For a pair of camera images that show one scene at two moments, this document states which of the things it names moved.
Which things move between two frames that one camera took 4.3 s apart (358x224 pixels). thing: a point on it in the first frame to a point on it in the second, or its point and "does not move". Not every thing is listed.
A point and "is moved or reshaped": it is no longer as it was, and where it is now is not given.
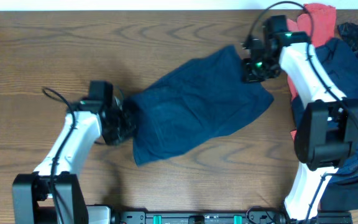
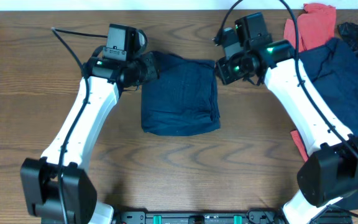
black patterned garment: x=354 y=34 does not move
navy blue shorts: x=208 y=95 is moved or reshaped
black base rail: x=224 y=217 does not move
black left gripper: x=123 y=123 to x=150 y=66
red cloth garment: x=319 y=21 does not move
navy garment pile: x=355 y=75 does not move
